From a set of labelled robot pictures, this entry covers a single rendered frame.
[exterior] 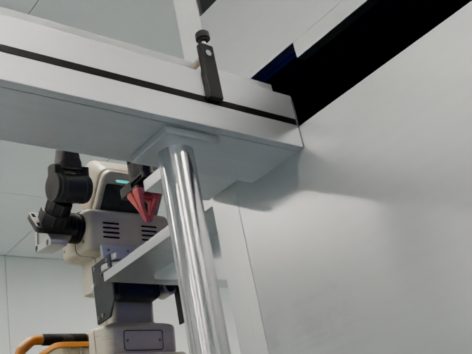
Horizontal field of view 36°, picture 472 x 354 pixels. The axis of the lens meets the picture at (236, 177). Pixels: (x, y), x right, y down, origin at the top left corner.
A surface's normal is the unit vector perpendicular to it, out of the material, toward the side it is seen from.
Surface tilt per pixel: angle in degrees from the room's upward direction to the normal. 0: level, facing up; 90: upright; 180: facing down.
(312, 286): 90
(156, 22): 180
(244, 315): 90
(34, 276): 90
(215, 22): 90
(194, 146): 180
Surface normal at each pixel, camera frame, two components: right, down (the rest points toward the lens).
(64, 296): 0.61, -0.44
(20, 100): 0.18, 0.89
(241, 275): -0.77, -0.14
